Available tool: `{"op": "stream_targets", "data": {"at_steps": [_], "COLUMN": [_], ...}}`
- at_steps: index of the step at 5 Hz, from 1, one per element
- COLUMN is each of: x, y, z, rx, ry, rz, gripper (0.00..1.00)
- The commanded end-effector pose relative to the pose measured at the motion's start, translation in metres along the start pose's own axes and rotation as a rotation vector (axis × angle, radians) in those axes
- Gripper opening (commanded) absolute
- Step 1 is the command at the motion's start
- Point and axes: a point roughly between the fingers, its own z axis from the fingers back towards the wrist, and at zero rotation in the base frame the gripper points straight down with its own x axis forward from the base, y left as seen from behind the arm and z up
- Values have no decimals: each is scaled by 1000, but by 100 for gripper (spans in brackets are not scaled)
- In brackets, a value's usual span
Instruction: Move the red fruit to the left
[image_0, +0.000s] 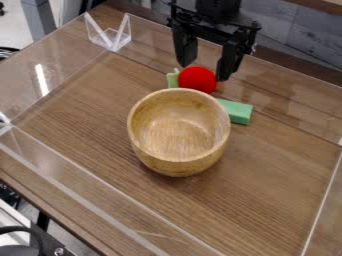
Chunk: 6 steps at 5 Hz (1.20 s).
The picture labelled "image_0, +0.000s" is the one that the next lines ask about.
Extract wooden bowl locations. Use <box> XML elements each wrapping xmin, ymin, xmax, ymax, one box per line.
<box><xmin>127</xmin><ymin>88</ymin><xmax>231</xmax><ymax>177</ymax></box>

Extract black cable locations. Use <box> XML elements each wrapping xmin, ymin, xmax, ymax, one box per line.
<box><xmin>0</xmin><ymin>225</ymin><xmax>45</xmax><ymax>256</ymax></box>

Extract clear acrylic tray walls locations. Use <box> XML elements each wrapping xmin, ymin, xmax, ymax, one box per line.
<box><xmin>0</xmin><ymin>8</ymin><xmax>342</xmax><ymax>256</ymax></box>

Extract black table leg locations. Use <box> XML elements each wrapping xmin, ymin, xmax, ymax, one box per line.
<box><xmin>36</xmin><ymin>212</ymin><xmax>49</xmax><ymax>232</ymax></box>

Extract green sponge block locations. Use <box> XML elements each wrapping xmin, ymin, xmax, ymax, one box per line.
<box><xmin>217</xmin><ymin>99</ymin><xmax>254</xmax><ymax>125</ymax></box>

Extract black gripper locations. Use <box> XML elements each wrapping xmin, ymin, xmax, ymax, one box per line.
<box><xmin>167</xmin><ymin>0</ymin><xmax>262</xmax><ymax>82</ymax></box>

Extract red plush fruit green stem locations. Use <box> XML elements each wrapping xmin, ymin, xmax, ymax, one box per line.
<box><xmin>165</xmin><ymin>66</ymin><xmax>217</xmax><ymax>94</ymax></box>

